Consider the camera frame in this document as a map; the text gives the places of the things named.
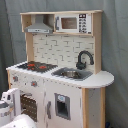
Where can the white oven door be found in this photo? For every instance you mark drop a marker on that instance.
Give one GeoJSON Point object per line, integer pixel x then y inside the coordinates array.
{"type": "Point", "coordinates": [30, 107]}

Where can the grey range hood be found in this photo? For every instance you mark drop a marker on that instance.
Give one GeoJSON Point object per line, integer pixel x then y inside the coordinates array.
{"type": "Point", "coordinates": [41, 24]}

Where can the red oven knob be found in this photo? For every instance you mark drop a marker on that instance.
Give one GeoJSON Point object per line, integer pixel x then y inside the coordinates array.
{"type": "Point", "coordinates": [15, 78]}
{"type": "Point", "coordinates": [34, 83]}

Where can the wooden toy kitchen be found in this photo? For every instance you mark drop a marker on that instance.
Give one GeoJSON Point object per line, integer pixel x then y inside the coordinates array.
{"type": "Point", "coordinates": [62, 49]}

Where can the black stovetop red burners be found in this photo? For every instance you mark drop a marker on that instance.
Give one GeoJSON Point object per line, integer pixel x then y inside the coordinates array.
{"type": "Point", "coordinates": [37, 66]}

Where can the black toy faucet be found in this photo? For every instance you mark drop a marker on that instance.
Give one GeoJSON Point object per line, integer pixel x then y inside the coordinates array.
{"type": "Point", "coordinates": [81, 64]}

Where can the right red oven knob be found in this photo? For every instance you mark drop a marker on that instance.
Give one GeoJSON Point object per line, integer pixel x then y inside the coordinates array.
{"type": "Point", "coordinates": [34, 83]}

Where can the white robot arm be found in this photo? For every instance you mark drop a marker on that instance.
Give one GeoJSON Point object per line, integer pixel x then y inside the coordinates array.
{"type": "Point", "coordinates": [10, 111]}

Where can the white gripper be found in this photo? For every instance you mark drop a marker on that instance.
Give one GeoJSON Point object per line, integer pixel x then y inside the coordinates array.
{"type": "Point", "coordinates": [12, 97]}

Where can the grey toy sink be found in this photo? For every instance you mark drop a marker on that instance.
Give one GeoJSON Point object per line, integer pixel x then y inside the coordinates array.
{"type": "Point", "coordinates": [73, 74]}

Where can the toy microwave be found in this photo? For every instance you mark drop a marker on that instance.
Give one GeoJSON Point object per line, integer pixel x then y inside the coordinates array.
{"type": "Point", "coordinates": [73, 23]}

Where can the white cabinet door grey dispenser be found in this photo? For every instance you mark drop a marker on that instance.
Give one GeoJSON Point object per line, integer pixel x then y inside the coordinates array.
{"type": "Point", "coordinates": [63, 103]}

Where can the left red oven knob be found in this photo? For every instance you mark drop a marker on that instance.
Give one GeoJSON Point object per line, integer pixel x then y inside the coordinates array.
{"type": "Point", "coordinates": [15, 78]}

